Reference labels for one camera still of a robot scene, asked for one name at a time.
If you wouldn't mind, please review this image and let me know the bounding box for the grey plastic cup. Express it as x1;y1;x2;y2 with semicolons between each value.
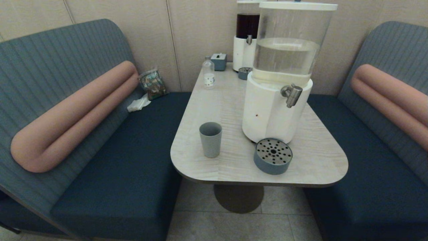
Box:
199;122;222;158

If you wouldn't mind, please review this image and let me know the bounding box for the steel water dispenser tap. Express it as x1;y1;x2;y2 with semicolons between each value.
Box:
280;84;303;108

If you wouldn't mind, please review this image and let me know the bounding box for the clear plastic bottle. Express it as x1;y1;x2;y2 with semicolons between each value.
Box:
202;56;215;89

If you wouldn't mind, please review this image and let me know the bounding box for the clear water dispenser white base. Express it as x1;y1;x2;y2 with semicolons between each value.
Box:
242;1;338;144

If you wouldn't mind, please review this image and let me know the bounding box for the blue-grey tissue box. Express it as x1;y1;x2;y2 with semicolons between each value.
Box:
211;53;227;71

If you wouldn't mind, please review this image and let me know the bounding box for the printed snack bag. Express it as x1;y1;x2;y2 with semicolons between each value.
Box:
138;69;169;101

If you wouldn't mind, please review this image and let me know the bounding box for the large blue round drip tray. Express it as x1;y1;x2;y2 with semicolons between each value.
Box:
253;138;293;175

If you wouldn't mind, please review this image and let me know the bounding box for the dark beverage dispenser white base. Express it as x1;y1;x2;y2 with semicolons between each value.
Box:
232;0;261;72

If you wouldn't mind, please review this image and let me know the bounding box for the crumpled white tissue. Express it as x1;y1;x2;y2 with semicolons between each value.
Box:
127;94;151;112

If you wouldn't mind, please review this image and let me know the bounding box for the blue upholstered booth sofa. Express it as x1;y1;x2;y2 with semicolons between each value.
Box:
303;21;428;241
0;18;193;241

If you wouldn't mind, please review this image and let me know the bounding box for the pink bolster cushion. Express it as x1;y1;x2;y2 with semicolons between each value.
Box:
350;64;428;153
10;60;139;173

